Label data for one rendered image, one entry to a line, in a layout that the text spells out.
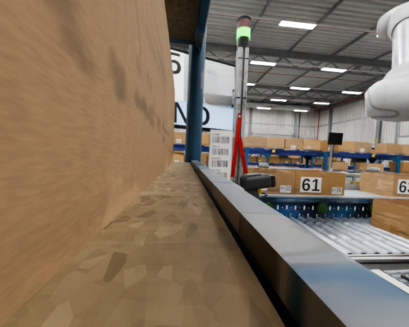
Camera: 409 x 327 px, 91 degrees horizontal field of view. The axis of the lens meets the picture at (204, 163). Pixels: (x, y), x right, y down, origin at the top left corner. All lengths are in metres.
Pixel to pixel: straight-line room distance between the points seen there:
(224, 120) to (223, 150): 0.18
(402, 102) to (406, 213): 0.74
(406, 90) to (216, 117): 0.64
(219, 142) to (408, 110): 0.63
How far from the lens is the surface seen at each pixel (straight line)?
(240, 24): 0.90
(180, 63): 0.86
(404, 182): 2.14
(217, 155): 0.75
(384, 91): 0.96
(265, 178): 0.74
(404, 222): 1.55
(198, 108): 0.33
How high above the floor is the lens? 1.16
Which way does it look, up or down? 3 degrees down
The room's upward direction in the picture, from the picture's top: 2 degrees clockwise
